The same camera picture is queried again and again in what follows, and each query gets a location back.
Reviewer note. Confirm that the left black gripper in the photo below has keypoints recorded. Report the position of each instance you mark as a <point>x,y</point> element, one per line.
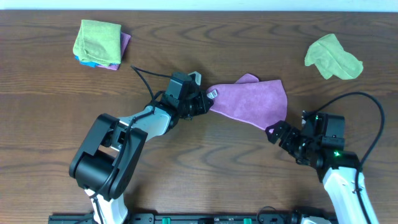
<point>201,102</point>

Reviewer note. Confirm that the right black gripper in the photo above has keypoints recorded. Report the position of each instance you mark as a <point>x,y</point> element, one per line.
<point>288,139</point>

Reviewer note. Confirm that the purple microfiber cloth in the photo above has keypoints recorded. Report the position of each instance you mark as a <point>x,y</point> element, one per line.
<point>249,100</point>

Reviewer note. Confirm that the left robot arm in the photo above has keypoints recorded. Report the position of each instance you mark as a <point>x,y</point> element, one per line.
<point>107,158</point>

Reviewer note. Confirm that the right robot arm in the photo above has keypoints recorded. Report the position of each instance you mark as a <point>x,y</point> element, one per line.
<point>345,186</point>

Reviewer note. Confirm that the crumpled green cloth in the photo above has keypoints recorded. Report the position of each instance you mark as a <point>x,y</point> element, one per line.
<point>330,58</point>

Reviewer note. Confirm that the folded purple cloth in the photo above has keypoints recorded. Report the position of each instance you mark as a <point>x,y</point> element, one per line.
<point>125,38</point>

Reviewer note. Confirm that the folded blue cloth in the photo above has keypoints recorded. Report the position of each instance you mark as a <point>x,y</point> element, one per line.
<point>89,64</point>

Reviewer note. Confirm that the folded green cloth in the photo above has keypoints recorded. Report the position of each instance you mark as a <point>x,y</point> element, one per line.
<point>98,42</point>

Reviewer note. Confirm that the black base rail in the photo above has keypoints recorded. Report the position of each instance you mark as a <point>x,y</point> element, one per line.
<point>265,218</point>

